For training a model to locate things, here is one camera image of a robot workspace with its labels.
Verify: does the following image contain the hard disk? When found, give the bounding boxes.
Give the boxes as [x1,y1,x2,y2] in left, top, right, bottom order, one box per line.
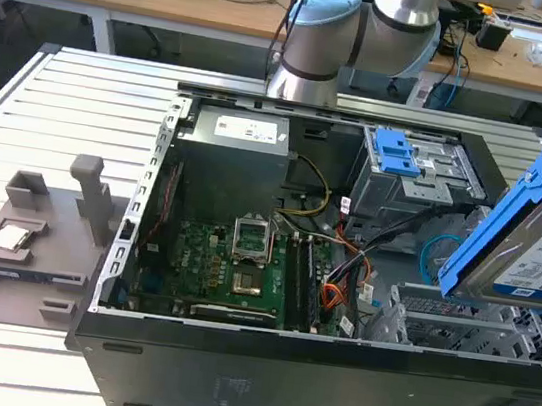
[435,107,542,317]

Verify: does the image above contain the blue disk wire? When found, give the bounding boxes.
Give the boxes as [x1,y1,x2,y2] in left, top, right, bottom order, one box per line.
[414,227,471,292]

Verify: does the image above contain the silver perforated disk bay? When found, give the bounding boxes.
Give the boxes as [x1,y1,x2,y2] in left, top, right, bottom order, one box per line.
[366,276,542,367]

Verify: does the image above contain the small black cube device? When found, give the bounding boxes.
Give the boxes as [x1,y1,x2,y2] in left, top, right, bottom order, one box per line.
[474,16,514,54]

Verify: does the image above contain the blue drive cage latch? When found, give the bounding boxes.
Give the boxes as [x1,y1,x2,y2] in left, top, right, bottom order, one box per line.
[368,126,427,180]

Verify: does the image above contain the silver drive cage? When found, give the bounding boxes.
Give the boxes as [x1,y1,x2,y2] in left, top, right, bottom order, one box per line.
[342,122,494,239]

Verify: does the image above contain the black RAM stick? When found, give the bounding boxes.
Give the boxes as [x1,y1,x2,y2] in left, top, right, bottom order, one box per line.
[294,235,333,331]

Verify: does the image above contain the metal CPU socket cover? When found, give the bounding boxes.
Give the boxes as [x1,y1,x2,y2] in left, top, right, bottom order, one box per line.
[228,213,277,269]

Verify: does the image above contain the grey power supply unit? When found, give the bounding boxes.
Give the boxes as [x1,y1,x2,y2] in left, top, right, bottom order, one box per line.
[168,101,297,222]

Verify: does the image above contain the CPU socket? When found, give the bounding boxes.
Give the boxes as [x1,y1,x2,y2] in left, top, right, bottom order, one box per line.
[229,264,269,300]

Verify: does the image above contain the wooden desk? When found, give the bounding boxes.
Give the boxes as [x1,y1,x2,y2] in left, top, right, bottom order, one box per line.
[0,0,542,121]

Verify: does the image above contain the black graphics card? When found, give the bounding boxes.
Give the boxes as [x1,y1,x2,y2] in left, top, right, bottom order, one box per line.
[187,300,281,331]

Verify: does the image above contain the green motherboard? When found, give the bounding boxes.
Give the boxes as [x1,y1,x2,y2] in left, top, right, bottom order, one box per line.
[131,212,348,338]

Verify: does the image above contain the black open PC case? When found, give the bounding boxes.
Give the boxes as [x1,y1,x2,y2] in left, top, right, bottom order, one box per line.
[56,68,542,406]

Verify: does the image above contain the grey parts rack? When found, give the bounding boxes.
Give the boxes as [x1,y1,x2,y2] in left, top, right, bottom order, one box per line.
[0,142,137,341]

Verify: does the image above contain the silver CPU chip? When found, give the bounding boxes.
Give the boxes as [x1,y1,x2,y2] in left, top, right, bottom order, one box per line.
[0,222,35,254]

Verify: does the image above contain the black wire bundle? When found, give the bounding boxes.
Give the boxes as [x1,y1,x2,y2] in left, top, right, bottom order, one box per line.
[333,185,480,303]

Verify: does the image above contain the yellow and black wires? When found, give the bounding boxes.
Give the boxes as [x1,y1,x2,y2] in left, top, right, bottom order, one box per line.
[276,150,338,220]

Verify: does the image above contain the black arm base cables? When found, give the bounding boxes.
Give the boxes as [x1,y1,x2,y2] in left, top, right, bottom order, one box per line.
[262,0,315,85]

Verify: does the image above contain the orange wire bundle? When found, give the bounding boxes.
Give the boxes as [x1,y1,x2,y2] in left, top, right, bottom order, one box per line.
[317,249,376,319]

